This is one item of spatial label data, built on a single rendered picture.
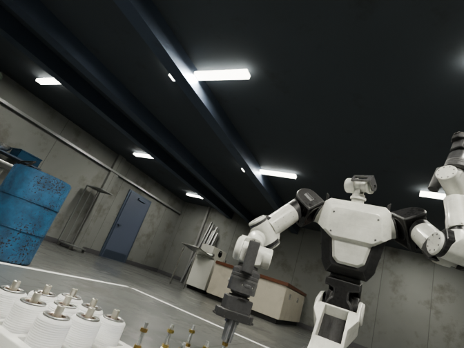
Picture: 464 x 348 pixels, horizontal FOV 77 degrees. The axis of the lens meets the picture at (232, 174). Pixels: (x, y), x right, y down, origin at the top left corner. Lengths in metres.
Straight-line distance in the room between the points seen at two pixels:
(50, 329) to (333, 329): 0.90
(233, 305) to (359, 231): 0.59
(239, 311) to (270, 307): 6.44
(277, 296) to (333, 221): 6.16
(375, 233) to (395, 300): 8.43
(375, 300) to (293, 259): 2.47
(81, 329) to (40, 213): 2.56
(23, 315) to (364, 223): 1.18
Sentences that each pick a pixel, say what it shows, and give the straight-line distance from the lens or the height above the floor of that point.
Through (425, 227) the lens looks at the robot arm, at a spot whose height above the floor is 0.89.
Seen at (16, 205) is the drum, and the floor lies 0.52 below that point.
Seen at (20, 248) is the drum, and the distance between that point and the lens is 3.60.
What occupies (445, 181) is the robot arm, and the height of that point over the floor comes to 1.03.
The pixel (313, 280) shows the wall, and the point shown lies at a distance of 9.78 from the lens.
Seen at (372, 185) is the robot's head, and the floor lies 1.03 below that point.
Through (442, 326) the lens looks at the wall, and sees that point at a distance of 9.77.
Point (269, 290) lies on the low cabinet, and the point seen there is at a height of 0.63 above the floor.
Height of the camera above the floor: 0.49
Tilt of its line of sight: 19 degrees up
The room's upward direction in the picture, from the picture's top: 19 degrees clockwise
